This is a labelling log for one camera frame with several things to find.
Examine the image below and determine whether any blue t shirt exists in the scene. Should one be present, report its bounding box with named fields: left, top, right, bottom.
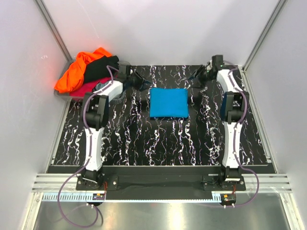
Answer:
left=149, top=88, right=189, bottom=118

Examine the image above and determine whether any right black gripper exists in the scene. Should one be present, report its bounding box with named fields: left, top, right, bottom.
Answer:
left=186, top=64, right=215, bottom=89

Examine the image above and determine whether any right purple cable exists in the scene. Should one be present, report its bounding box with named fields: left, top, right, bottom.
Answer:
left=196, top=61, right=261, bottom=209

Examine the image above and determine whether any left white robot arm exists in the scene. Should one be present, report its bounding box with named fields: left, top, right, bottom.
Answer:
left=77, top=64, right=151, bottom=190

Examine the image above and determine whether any grey t shirt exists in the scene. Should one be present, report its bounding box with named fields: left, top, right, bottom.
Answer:
left=92, top=81, right=108, bottom=92

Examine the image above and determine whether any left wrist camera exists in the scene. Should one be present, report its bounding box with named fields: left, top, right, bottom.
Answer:
left=118, top=65, right=133, bottom=76

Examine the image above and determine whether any orange t shirt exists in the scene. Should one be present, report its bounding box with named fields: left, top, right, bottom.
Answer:
left=54, top=47, right=112, bottom=93

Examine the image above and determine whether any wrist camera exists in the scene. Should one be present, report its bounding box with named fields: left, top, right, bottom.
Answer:
left=118, top=65, right=133, bottom=76
left=212, top=55, right=224, bottom=71

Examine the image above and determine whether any black t shirt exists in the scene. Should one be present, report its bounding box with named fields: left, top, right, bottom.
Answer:
left=83, top=56, right=119, bottom=83

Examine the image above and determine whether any magenta t shirt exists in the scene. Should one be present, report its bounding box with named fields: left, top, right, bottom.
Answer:
left=69, top=78, right=111, bottom=99

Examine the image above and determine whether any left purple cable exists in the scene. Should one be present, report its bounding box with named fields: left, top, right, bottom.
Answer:
left=56, top=65, right=120, bottom=227

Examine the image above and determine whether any purple cable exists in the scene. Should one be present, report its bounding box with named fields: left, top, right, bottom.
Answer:
left=196, top=61, right=261, bottom=209
left=56, top=65, right=120, bottom=227

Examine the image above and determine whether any aluminium frame rail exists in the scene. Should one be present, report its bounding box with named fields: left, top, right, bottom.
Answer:
left=32, top=173, right=78, bottom=192

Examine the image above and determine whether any clear plastic bin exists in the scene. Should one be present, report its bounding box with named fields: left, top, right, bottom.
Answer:
left=54, top=57, right=131, bottom=104

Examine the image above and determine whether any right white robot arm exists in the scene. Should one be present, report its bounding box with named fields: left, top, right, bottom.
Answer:
left=189, top=64, right=249, bottom=190

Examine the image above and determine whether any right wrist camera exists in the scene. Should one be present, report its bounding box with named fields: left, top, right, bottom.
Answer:
left=212, top=55, right=224, bottom=71

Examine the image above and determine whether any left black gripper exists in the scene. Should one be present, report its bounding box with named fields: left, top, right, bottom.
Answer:
left=126, top=70, right=152, bottom=92

